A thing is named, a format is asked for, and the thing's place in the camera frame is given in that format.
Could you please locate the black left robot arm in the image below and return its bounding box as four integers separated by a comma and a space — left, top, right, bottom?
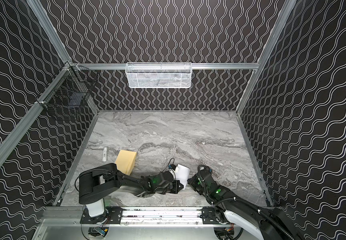
77, 163, 184, 218

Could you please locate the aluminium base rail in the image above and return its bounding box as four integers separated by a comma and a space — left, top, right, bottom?
41, 207, 230, 227

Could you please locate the aluminium left side rail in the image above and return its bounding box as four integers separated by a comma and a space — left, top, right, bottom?
0, 63, 71, 168

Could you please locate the tan kraft envelope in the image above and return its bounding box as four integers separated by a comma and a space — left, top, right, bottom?
115, 150, 137, 175

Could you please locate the aluminium corner post left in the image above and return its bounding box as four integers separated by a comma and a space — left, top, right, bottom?
27, 0, 72, 63

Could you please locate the aluminium back crossbar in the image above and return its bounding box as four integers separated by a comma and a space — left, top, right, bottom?
73, 63, 259, 71

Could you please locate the aluminium corner post right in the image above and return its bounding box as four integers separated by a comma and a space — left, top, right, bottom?
236, 0, 297, 116

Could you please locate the black wire basket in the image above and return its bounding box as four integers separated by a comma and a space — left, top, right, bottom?
40, 66, 98, 122

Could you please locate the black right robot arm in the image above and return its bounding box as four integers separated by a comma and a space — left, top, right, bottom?
188, 165, 304, 240

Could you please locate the white wire basket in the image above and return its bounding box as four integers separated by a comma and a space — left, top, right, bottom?
125, 62, 193, 89

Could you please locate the small glue stick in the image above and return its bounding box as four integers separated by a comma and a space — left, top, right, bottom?
102, 147, 108, 162

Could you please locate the aluminium corner post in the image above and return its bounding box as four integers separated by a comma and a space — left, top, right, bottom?
27, 0, 72, 63
236, 0, 297, 116

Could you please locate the blue floral letter paper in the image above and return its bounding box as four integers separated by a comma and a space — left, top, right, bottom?
175, 164, 190, 190

